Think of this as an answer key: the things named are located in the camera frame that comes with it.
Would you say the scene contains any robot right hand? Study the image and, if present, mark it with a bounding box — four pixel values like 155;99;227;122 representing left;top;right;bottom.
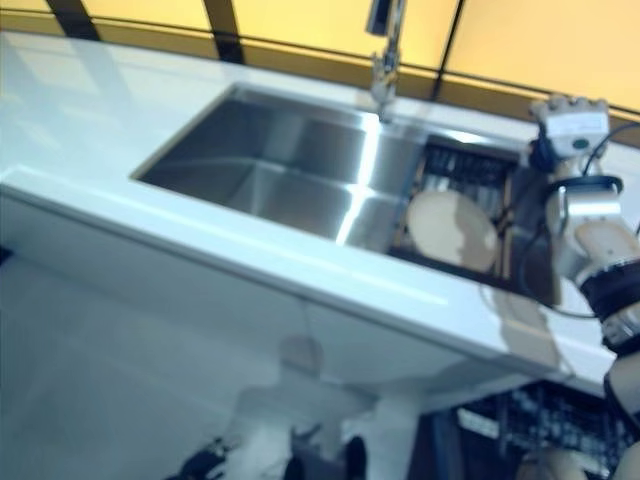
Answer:
526;95;612;171

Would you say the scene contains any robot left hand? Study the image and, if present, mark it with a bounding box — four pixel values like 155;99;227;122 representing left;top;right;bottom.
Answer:
169;436;242;480

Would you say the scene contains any black dish drying rack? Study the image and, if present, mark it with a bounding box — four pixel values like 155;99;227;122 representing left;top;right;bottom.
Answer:
388;141;522;295

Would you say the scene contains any white glossy cabinet door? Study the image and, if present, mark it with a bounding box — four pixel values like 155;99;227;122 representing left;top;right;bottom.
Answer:
301;293;562;407
0;193;322;375

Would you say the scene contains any chrome pull-down kitchen faucet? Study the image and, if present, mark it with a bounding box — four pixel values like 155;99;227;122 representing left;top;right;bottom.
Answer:
365;0;410;127

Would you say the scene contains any stainless steel sink basin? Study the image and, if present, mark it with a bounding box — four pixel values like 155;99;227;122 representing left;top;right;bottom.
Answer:
128;81;532;302

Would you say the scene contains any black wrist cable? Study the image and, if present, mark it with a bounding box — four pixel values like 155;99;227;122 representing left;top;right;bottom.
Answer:
518;121;640;320

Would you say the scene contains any dishwasher wire rack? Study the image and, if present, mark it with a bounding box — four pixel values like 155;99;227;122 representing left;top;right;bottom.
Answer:
448;383;627;480

